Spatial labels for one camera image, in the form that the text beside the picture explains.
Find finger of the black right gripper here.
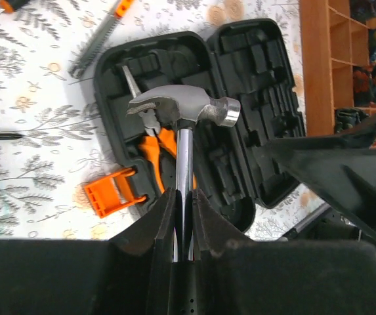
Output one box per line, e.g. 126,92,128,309
259,114,376,242

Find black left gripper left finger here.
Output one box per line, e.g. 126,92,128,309
108,188,177,314

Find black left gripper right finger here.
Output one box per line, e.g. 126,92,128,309
192,189,250,261

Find orange handled pliers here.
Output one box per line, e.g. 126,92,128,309
120,64,198,194

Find chrome claw hammer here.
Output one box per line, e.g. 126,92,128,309
125,84,242,315

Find black plastic tool case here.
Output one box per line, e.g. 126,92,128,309
93,18,308,234

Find orange case latch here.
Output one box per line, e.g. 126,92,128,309
84,168,148,219

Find orange wooden divided tray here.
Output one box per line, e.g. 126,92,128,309
299,0,376,136

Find black orange large screwdriver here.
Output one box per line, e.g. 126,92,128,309
0,0,30,15

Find orange handled small saw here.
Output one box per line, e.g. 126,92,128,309
68,0,134,79

